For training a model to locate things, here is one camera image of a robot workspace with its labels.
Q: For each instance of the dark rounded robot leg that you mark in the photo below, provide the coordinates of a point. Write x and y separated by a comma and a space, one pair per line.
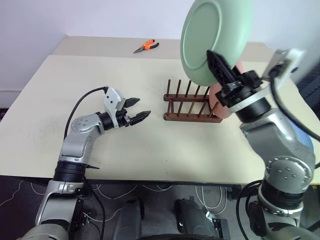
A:
192, 217
130, 217

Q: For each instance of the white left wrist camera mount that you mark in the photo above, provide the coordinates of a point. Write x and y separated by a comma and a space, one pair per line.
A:
111, 98

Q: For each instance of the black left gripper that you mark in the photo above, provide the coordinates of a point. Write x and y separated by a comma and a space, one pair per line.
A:
123, 117

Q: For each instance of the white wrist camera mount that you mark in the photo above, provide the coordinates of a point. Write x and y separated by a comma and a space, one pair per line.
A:
111, 98
292, 62

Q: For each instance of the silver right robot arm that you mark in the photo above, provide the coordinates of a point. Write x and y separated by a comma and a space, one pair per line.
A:
272, 135

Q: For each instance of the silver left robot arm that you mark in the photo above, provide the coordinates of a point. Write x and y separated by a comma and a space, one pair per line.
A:
75, 142

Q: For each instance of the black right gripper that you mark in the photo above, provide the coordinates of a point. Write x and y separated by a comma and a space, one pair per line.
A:
240, 91

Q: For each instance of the pink plate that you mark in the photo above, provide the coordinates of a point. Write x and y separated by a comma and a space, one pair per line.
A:
222, 112

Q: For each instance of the wooden dish rack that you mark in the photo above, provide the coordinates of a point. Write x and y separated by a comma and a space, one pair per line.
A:
192, 117

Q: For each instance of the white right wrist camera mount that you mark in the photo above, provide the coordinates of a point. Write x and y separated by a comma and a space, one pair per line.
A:
292, 62

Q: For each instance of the orange black pliers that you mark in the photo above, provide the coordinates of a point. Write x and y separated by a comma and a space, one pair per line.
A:
147, 45

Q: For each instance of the dark object beside table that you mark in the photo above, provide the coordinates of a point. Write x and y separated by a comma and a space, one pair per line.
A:
312, 85

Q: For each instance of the green plate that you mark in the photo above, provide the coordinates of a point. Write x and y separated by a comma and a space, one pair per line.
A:
200, 37

